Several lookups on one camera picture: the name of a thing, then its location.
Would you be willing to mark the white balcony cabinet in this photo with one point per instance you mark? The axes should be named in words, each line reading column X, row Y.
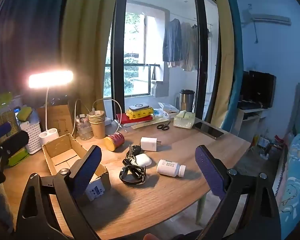
column 161, row 85

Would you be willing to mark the red book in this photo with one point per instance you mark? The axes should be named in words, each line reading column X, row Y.
column 122, row 118

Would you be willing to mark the person's left forearm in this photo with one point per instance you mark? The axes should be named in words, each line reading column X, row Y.
column 0, row 205

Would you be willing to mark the hanging beige shirt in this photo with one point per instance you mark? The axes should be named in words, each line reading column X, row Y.
column 187, row 47

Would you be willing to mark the small white plug adapter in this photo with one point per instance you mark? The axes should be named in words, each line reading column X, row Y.
column 108, row 122

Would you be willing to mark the balcony railing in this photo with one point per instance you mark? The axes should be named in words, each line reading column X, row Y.
column 130, row 64

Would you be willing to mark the yellow curtain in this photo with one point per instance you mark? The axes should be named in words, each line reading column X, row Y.
column 225, row 55
column 90, row 42

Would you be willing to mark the green plastic bag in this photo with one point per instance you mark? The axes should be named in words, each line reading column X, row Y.
column 18, row 157

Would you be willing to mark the printed light blue blanket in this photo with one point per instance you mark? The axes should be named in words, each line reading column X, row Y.
column 295, row 180

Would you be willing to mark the printed cardboard lamp packaging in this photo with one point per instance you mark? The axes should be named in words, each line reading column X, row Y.
column 60, row 120

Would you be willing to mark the black monitor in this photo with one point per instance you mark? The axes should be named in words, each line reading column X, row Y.
column 261, row 87

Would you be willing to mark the hanging grey green jacket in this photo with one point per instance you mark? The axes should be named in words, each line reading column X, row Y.
column 200, row 50

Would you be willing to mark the green tissue pack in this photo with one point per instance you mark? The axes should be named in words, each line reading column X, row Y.
column 183, row 121

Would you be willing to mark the white plastic packets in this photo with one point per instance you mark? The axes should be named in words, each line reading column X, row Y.
column 165, row 110

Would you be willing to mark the black flashlight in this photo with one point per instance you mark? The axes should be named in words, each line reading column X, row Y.
column 131, row 163

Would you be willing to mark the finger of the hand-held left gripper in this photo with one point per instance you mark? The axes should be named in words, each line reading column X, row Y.
column 1, row 130
column 15, row 142

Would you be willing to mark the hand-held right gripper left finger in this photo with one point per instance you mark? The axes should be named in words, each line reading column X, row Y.
column 87, row 172

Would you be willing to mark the blue plastic bag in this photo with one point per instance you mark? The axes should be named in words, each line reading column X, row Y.
column 17, row 110

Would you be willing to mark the black sliding door frame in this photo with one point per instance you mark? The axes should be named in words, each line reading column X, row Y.
column 203, row 55
column 119, row 55

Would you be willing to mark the black tablet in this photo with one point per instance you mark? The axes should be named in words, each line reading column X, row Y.
column 208, row 130

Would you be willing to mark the white desk lamp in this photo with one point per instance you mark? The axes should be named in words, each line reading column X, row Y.
column 50, row 135

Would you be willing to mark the light green table leg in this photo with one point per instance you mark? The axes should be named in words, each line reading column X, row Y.
column 202, row 207

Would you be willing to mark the green sponge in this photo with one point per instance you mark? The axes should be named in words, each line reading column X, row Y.
column 25, row 113

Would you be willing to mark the hanging blue shirt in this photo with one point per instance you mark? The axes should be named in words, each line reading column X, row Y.
column 172, row 40

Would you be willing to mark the steel thermos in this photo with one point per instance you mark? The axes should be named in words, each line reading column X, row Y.
column 187, row 98

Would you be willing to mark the black scissors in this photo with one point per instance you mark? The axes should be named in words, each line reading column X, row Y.
column 164, row 126

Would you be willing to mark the white plastic basket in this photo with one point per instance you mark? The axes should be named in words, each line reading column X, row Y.
column 33, row 137

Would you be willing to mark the white pill bottle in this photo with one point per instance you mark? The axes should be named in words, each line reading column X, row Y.
column 168, row 167

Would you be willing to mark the beige envelope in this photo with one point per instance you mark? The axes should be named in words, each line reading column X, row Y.
column 150, row 124

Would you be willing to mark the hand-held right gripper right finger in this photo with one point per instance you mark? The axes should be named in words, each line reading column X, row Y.
column 210, row 171

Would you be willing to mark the stack of brown paper cups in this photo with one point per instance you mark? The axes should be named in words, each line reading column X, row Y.
column 97, row 126

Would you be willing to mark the blue curtain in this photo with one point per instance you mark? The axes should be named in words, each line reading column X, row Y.
column 27, row 30
column 238, row 67

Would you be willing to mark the cardboard box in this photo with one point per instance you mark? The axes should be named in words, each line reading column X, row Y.
column 62, row 152

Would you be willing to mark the white shelf unit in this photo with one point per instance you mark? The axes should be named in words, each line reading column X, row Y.
column 240, row 122

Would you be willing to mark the wall air conditioner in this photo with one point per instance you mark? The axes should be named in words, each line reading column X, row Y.
column 267, row 18

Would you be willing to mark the silver key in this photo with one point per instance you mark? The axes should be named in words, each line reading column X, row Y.
column 130, row 152

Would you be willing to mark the white earbuds case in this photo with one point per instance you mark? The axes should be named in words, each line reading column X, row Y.
column 143, row 159

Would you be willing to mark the red can with yellow lid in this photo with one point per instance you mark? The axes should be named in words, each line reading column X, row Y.
column 116, row 140

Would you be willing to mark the white cube charger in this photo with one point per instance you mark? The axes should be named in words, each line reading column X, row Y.
column 150, row 144

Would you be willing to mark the grey power bank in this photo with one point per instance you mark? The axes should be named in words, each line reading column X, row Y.
column 139, row 107

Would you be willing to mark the black car key fob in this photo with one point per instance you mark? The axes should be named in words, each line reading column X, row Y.
column 137, row 150

